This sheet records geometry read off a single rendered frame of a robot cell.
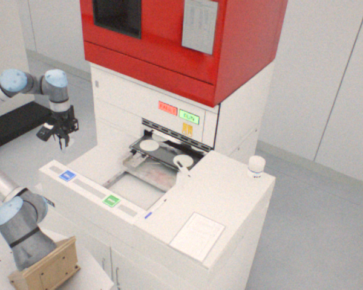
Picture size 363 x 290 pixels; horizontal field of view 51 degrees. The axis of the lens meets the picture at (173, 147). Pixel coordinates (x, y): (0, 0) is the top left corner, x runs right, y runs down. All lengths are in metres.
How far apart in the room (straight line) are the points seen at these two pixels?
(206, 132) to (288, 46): 1.49
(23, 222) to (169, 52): 0.94
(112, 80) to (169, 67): 0.46
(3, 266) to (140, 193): 0.67
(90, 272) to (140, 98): 0.95
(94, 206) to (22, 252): 0.37
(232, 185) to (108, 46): 0.93
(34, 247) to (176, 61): 0.97
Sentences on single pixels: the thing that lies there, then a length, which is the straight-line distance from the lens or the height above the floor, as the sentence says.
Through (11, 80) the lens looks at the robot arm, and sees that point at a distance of 1.40.
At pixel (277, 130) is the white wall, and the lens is 3.51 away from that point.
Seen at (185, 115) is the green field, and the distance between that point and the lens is 1.92.
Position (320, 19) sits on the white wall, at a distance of 3.09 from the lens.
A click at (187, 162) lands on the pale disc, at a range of 1.93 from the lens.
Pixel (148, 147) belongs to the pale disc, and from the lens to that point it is 2.02.
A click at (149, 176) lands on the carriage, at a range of 1.87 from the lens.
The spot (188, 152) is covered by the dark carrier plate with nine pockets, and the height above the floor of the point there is 0.90.
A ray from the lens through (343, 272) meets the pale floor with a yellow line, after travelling 2.88.
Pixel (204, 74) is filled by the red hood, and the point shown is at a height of 1.38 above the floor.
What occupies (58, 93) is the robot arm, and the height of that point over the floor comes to 1.39.
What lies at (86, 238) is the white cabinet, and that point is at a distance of 1.87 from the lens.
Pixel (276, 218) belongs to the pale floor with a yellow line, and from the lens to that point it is 3.04.
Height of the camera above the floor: 2.10
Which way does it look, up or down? 36 degrees down
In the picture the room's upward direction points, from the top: 4 degrees clockwise
